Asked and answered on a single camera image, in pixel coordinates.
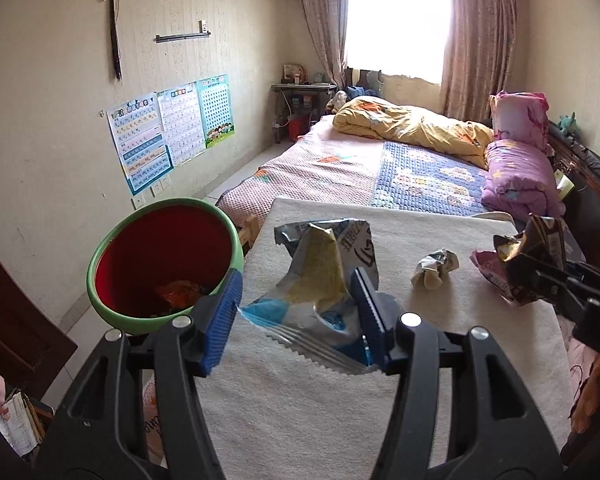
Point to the yellow quilt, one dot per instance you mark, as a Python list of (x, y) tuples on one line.
[(415, 125)]

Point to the pink printed pillow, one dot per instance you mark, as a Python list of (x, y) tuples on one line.
[(522, 117)]

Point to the pink snack wrapper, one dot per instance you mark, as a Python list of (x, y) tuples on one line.
[(490, 270)]

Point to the white plastic bag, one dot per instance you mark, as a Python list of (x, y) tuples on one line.
[(155, 425)]

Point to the stack of books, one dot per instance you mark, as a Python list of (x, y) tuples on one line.
[(17, 425)]

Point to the yellow tag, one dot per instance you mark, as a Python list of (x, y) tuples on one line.
[(564, 187)]

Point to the blue bordered wall poster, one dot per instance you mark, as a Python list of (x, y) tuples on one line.
[(140, 145)]

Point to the teal stuffed toy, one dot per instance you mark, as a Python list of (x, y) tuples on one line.
[(567, 124)]

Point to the orange snack wrapper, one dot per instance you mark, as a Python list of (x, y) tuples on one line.
[(180, 292)]

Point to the black wall rail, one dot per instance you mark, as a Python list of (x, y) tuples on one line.
[(182, 36)]

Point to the hanging comb with black tassel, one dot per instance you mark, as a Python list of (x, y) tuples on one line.
[(114, 35)]

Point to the orange floral cloth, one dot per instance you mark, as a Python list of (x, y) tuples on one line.
[(590, 395)]

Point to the white chart wall poster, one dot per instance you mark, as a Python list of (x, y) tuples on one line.
[(180, 125)]

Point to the patterned curtain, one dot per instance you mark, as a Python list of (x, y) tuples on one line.
[(322, 20), (480, 45)]

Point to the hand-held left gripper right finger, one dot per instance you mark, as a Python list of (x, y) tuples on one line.
[(372, 322)]

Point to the dark blue clothes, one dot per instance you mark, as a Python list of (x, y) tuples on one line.
[(362, 87)]

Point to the brown wooden door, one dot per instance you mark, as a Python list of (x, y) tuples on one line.
[(15, 325)]

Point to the wooden frame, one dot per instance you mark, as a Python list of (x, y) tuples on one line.
[(249, 232)]

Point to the blue quilted mat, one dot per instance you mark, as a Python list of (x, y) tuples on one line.
[(430, 180)]

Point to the dark wrapper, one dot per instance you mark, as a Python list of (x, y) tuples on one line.
[(535, 240)]

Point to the folded pink purple quilt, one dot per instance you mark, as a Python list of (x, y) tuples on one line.
[(522, 180)]

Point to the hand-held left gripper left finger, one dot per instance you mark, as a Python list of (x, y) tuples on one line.
[(222, 322)]

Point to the blue and white snack wrapper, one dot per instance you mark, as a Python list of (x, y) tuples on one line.
[(315, 275)]

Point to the red box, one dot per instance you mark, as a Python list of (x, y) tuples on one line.
[(298, 127)]

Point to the crumpled small carton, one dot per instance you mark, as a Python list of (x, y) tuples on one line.
[(435, 267)]

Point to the white wall sockets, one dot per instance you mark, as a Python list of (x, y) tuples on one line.
[(152, 194)]

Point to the dark wooden headboard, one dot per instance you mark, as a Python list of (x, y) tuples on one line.
[(590, 175)]

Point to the green bordered wall poster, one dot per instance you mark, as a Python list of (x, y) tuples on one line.
[(215, 110)]

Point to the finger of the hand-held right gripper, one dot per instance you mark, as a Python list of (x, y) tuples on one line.
[(557, 287)]

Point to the cream blanket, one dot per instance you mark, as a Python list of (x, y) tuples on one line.
[(455, 360)]

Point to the small bedside table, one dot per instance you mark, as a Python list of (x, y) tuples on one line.
[(300, 95)]

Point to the pink bed cover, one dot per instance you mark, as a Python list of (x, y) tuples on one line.
[(320, 165)]

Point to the picture frame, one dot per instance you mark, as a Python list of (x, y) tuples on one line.
[(292, 72)]

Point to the green and red basin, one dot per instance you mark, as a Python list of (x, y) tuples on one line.
[(155, 255)]

